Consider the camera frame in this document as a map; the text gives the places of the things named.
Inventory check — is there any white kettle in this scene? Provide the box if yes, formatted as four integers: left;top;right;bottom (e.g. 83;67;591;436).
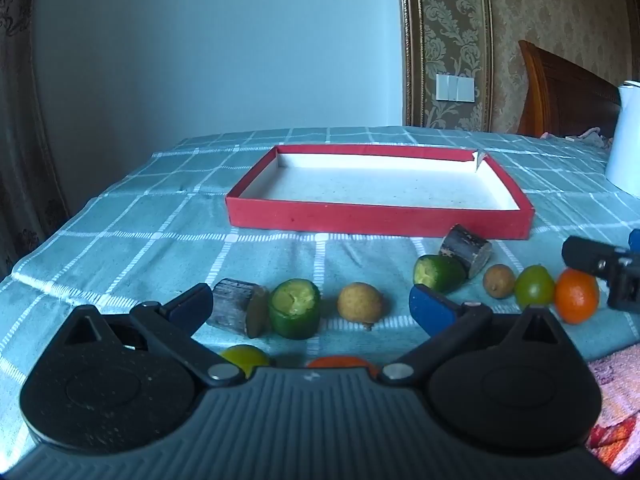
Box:
605;80;640;199

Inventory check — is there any pink crumpled cloth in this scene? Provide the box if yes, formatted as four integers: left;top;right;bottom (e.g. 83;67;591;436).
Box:
540;127;614;149

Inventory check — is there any red shallow cardboard box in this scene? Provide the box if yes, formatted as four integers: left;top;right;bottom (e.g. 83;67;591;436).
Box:
225;144;535;240

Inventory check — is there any green tangerine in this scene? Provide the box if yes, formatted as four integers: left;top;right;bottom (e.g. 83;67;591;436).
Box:
220;345;271;379
514;265;556;310

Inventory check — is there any patterned brown curtain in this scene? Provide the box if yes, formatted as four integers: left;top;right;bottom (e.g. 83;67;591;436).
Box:
0;0;71;281

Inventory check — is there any green cucumber piece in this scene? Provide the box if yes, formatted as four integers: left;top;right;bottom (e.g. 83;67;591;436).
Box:
413;254;467;295
268;278;321;340

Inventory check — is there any pink towel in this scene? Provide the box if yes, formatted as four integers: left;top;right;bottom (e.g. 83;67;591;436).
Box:
584;342;640;476

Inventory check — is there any brown longan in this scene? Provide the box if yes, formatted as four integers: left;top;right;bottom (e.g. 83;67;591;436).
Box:
337;282;385;332
483;264;516;299

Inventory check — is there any wood log piece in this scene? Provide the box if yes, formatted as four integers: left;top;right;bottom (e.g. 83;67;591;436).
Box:
206;278;271;339

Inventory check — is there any wooden headboard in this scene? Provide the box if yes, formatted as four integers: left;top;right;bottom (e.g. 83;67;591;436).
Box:
518;40;623;139

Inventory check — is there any white wall switch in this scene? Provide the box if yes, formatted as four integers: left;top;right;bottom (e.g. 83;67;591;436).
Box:
436;74;477;102

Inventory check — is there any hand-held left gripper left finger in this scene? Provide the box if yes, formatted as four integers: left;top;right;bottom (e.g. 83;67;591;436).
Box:
62;282;246;387

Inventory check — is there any orange tangerine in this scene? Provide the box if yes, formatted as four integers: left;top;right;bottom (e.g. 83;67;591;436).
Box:
306;356;379;378
554;268;600;325

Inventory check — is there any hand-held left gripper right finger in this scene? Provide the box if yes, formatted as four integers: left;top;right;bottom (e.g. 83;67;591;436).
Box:
378;284;567;387

